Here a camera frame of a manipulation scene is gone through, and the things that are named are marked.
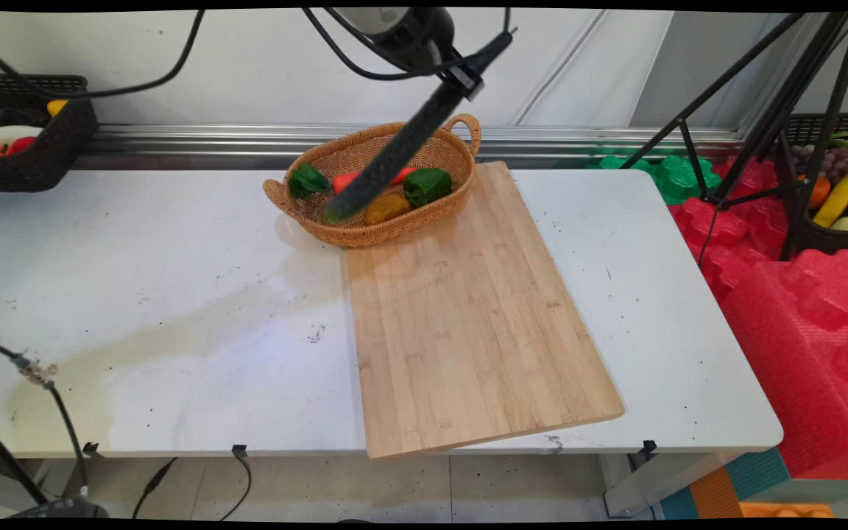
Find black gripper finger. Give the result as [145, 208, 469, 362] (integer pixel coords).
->
[464, 29, 517, 73]
[442, 65, 485, 102]

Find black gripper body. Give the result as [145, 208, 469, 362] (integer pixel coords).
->
[384, 9, 469, 74]

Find large green bell pepper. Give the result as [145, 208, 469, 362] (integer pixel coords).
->
[403, 168, 453, 208]

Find brown potato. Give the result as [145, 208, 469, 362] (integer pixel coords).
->
[363, 194, 411, 226]

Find orange carrot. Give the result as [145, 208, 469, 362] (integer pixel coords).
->
[332, 166, 417, 194]

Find small green bell pepper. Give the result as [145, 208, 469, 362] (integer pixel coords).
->
[289, 163, 331, 199]

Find green foam mat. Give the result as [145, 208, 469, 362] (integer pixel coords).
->
[586, 151, 723, 205]

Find bamboo cutting board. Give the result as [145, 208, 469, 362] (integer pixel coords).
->
[342, 161, 625, 460]

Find small red foam mat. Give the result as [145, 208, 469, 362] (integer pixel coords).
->
[669, 156, 794, 299]

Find purple toy grapes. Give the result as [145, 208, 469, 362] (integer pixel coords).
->
[791, 144, 848, 185]

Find yellow toy banana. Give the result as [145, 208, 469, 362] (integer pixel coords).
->
[813, 166, 848, 228]

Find black woven fruit bin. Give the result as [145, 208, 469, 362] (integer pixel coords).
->
[781, 112, 848, 257]

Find black woven vegetable bin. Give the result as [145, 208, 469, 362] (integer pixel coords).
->
[0, 74, 99, 194]

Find white toy radish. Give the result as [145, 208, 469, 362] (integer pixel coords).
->
[0, 125, 43, 148]

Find large red foam mat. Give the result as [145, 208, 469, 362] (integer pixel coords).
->
[718, 249, 848, 481]

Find white table leg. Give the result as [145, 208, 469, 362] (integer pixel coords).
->
[601, 451, 738, 517]

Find teal and orange floor mat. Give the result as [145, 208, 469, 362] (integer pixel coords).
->
[658, 448, 835, 520]

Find black device on floor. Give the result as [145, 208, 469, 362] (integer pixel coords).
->
[8, 495, 110, 520]

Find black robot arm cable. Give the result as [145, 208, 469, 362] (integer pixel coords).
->
[302, 7, 517, 82]

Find woven wicker basket with handles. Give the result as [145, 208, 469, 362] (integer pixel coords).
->
[263, 113, 482, 248]

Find aluminium wall rail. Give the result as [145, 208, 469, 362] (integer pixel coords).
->
[74, 124, 745, 161]

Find black hanging cable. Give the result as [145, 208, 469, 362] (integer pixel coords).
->
[0, 9, 206, 100]

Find black camera tripod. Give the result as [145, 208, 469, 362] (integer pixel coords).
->
[619, 11, 848, 262]

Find black cable under table edge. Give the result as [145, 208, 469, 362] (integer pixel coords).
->
[218, 445, 253, 520]

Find thin black cable with plug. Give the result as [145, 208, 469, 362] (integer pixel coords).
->
[132, 458, 179, 520]

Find black cable with metal connector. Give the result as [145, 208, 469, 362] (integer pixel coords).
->
[0, 335, 91, 495]

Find thick black cable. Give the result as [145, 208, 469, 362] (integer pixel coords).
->
[0, 416, 51, 506]

